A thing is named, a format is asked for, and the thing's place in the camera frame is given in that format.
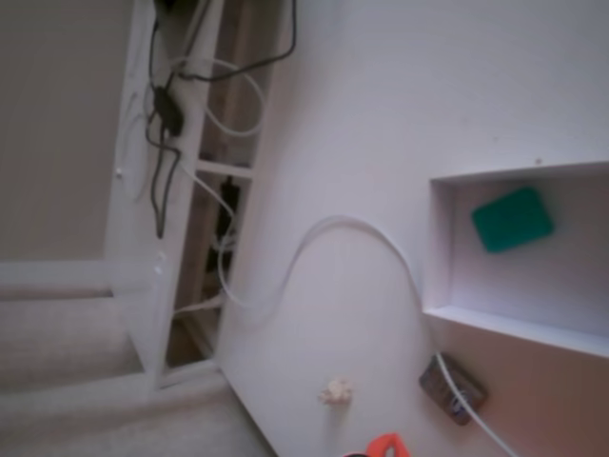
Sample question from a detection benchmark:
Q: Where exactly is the small grey flat device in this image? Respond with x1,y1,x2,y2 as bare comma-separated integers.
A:
418,351,487,427

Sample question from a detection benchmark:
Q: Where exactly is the white cardboard box bin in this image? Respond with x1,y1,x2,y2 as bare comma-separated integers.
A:
422,161,609,361

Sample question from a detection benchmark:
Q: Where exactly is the thin black cable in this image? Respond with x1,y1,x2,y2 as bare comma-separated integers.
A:
178,0,299,82

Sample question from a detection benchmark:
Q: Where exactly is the black cable with inline box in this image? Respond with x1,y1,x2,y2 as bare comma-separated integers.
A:
145,0,213,239

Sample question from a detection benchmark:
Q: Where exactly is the small beige figurine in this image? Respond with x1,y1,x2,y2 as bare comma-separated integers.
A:
318,376,354,407

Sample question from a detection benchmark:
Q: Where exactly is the white furniture frame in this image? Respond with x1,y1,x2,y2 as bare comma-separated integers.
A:
102,0,275,389

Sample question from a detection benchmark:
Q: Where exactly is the green rounded cube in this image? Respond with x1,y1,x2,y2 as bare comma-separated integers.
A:
470,186,557,254

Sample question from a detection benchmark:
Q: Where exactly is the long white cable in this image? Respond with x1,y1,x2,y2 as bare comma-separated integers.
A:
174,160,518,457

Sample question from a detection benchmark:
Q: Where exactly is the black plug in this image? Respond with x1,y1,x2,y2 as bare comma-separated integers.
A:
216,174,243,242

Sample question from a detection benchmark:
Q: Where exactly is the looped white cable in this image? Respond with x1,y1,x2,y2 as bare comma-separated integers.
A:
178,56,265,139

